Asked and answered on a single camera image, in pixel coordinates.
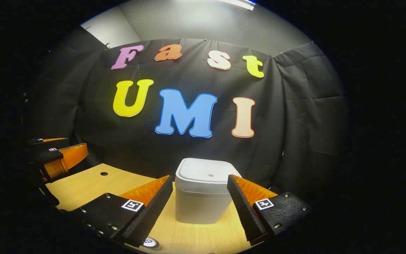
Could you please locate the wooden desktop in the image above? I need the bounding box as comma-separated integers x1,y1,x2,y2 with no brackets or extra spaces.
45,163,270,254

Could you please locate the long ceiling light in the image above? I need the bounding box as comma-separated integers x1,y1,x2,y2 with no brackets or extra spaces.
217,0,257,11

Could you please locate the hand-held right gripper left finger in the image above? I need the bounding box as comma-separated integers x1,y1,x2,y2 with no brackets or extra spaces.
60,175,173,248

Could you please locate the black backdrop cloth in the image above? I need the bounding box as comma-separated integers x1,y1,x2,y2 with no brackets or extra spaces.
23,26,348,198

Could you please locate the white desktop garbage bin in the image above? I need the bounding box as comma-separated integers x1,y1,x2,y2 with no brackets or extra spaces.
174,158,243,225

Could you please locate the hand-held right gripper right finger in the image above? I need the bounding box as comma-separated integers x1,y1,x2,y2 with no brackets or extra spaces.
227,174,312,246

